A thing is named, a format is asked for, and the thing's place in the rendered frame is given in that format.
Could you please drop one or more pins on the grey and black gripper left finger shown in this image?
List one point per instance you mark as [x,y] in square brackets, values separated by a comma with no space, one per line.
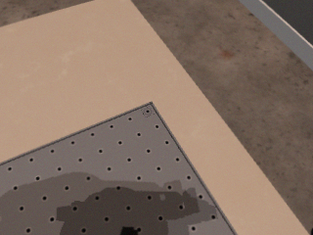
[128,231]

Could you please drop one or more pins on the grey perforated base plate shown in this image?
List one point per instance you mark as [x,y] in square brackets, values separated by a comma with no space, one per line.
[125,171]

